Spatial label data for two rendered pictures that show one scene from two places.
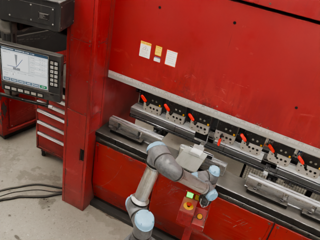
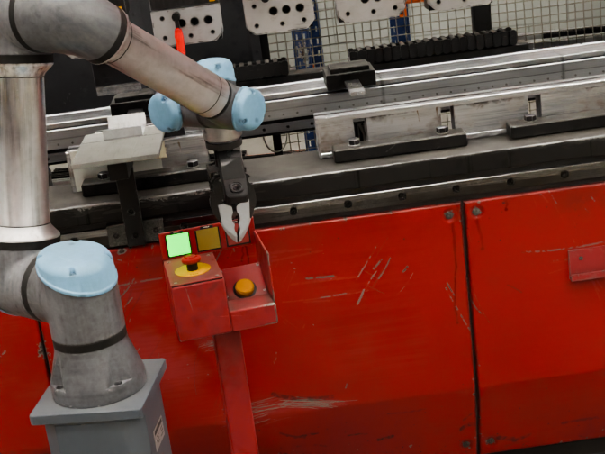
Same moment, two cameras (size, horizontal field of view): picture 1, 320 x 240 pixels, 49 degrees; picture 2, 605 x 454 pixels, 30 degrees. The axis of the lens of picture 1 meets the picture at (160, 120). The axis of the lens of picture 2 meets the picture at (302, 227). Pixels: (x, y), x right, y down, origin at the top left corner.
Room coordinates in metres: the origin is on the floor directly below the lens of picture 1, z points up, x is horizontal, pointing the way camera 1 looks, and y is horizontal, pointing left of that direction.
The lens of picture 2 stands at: (-0.20, 0.26, 1.54)
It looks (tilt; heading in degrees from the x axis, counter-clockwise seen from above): 18 degrees down; 338
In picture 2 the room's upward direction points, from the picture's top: 7 degrees counter-clockwise
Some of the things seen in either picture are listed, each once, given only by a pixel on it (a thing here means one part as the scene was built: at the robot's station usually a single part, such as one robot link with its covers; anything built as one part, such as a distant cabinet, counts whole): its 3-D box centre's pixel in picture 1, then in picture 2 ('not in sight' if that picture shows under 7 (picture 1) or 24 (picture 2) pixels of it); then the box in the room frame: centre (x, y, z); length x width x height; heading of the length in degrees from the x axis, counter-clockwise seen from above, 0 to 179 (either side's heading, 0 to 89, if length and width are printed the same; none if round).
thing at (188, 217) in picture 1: (194, 210); (217, 277); (1.85, -0.37, 0.75); 0.20 x 0.16 x 0.18; 78
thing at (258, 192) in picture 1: (266, 196); (399, 145); (1.99, -0.88, 0.89); 0.30 x 0.05 x 0.03; 69
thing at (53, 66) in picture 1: (34, 70); not in sight; (2.22, 0.95, 1.42); 0.45 x 0.12 x 0.36; 85
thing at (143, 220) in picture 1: (143, 223); (77, 289); (1.47, -0.02, 0.94); 0.13 x 0.12 x 0.14; 27
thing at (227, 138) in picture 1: (227, 130); (185, 4); (2.20, -0.50, 1.26); 0.15 x 0.09 x 0.17; 69
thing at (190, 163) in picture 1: (190, 159); (120, 146); (2.12, -0.28, 1.00); 0.26 x 0.18 x 0.01; 159
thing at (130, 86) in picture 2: (201, 135); (116, 72); (2.26, -0.33, 1.13); 0.10 x 0.02 x 0.10; 69
